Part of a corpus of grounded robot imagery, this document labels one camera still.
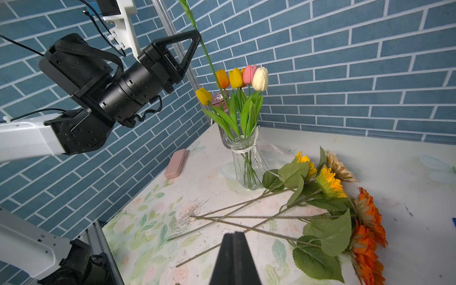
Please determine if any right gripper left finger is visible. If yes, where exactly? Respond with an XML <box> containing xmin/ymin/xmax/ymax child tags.
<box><xmin>209</xmin><ymin>233</ymin><xmax>235</xmax><ymax>285</ymax></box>

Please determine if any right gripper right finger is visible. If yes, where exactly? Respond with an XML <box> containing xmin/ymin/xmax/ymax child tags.
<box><xmin>235</xmin><ymin>232</ymin><xmax>261</xmax><ymax>285</ymax></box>

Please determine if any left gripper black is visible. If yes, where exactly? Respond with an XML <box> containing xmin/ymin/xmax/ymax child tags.
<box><xmin>95</xmin><ymin>29</ymin><xmax>202</xmax><ymax>129</ymax></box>

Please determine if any red orange tulip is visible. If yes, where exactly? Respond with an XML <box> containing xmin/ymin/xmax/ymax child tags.
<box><xmin>177</xmin><ymin>0</ymin><xmax>229</xmax><ymax>104</ymax></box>

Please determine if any orange gerbera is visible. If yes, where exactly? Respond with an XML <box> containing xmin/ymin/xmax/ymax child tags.
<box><xmin>213</xmin><ymin>218</ymin><xmax>385</xmax><ymax>285</ymax></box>
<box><xmin>195</xmin><ymin>188</ymin><xmax>387</xmax><ymax>256</ymax></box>

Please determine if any white tulip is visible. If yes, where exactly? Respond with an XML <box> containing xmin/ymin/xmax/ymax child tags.
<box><xmin>245</xmin><ymin>66</ymin><xmax>270</xmax><ymax>136</ymax></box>

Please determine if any yellow sunflower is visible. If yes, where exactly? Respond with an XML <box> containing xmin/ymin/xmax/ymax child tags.
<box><xmin>176</xmin><ymin>165</ymin><xmax>349</xmax><ymax>267</ymax></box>
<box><xmin>167</xmin><ymin>152</ymin><xmax>312</xmax><ymax>241</ymax></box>

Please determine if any orange yellow tulip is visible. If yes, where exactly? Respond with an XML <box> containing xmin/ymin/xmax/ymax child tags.
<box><xmin>239</xmin><ymin>65</ymin><xmax>251</xmax><ymax>112</ymax></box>

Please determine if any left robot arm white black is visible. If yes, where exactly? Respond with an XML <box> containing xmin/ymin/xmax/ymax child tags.
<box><xmin>1</xmin><ymin>30</ymin><xmax>201</xmax><ymax>285</ymax></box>

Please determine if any purple glass vase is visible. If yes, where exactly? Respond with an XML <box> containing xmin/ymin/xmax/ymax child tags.
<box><xmin>211</xmin><ymin>92</ymin><xmax>229</xmax><ymax>149</ymax></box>

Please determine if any dried lavender sprig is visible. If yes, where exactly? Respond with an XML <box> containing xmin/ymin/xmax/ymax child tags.
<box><xmin>173</xmin><ymin>198</ymin><xmax>207</xmax><ymax>233</ymax></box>

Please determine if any pink rectangular box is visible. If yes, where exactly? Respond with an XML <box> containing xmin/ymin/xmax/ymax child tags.
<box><xmin>164</xmin><ymin>149</ymin><xmax>189</xmax><ymax>179</ymax></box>

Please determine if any clear glass vase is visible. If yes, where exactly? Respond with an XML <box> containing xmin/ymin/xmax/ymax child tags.
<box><xmin>222</xmin><ymin>127</ymin><xmax>269</xmax><ymax>190</ymax></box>

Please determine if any beige daisy flower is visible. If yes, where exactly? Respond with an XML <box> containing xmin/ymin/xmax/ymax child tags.
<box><xmin>325</xmin><ymin>150</ymin><xmax>357</xmax><ymax>182</ymax></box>

